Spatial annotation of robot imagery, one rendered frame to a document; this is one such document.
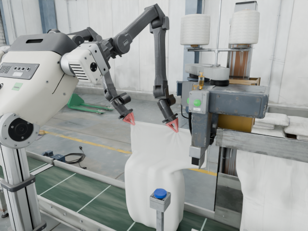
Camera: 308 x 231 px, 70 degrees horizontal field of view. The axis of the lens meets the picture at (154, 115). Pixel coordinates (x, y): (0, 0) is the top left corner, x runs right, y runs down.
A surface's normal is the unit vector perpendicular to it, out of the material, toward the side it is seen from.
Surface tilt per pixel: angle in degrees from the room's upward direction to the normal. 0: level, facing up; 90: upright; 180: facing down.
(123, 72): 90
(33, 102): 115
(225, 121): 90
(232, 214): 90
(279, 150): 90
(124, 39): 81
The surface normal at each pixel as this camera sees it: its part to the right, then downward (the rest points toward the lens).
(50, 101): 0.53, 0.61
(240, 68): -0.47, 0.25
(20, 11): 0.88, 0.13
